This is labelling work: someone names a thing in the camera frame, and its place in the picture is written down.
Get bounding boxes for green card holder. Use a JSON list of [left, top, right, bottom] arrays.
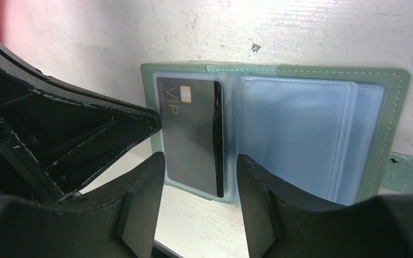
[[141, 63, 411, 205]]

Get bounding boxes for black VIP card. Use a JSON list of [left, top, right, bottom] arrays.
[[156, 76, 224, 198]]

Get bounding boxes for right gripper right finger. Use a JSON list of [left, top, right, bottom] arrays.
[[237, 154, 413, 257]]

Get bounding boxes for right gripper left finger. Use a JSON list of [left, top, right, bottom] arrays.
[[0, 152, 165, 257]]

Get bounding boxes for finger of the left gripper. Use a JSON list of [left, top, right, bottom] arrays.
[[0, 73, 161, 202], [0, 42, 149, 114]]

